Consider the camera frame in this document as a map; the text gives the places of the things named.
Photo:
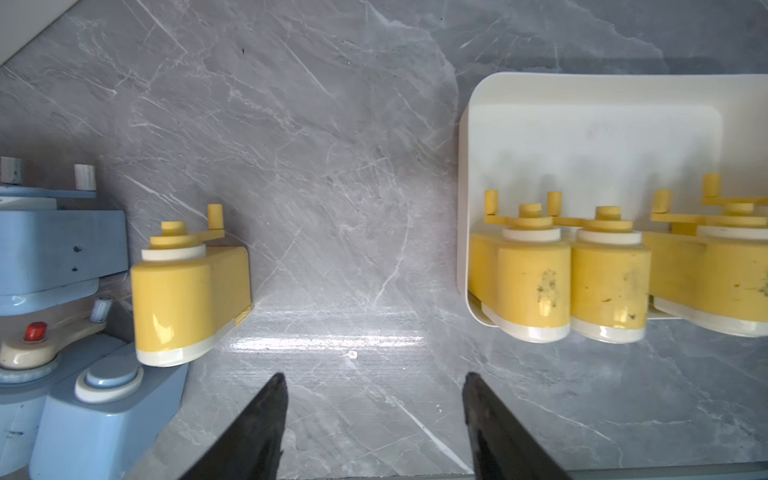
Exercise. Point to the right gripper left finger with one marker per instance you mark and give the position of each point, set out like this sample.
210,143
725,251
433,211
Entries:
250,448

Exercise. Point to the blue sharpener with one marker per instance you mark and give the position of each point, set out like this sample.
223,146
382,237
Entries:
98,423
53,257
33,361
13,175

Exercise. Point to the right white storage tray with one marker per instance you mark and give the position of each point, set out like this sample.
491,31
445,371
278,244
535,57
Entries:
607,140

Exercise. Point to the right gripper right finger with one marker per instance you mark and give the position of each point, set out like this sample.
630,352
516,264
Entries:
501,446

